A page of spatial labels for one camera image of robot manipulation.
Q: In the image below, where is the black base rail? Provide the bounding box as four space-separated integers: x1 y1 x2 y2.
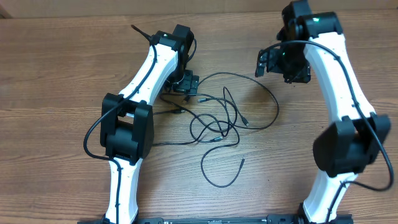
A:
77 215 354 224

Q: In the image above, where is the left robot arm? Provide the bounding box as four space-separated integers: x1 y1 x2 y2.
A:
83 24 199 223

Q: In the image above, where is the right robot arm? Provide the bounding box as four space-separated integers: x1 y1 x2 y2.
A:
255 1 391 223

